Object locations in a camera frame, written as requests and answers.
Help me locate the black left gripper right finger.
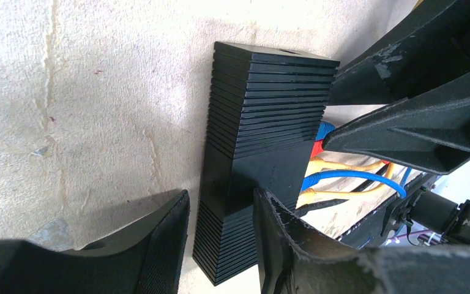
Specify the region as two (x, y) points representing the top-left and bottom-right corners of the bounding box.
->
(253, 188), (470, 293)

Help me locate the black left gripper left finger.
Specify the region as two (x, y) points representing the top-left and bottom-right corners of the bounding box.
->
(0, 190), (190, 293)

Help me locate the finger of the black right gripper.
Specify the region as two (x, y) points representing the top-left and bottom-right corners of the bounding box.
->
(329, 1), (470, 105)
(323, 72), (470, 175)

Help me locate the black network switch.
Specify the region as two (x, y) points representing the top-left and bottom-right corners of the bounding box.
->
(193, 42), (340, 285)

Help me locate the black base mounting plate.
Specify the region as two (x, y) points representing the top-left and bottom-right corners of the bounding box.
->
(336, 174), (439, 249)

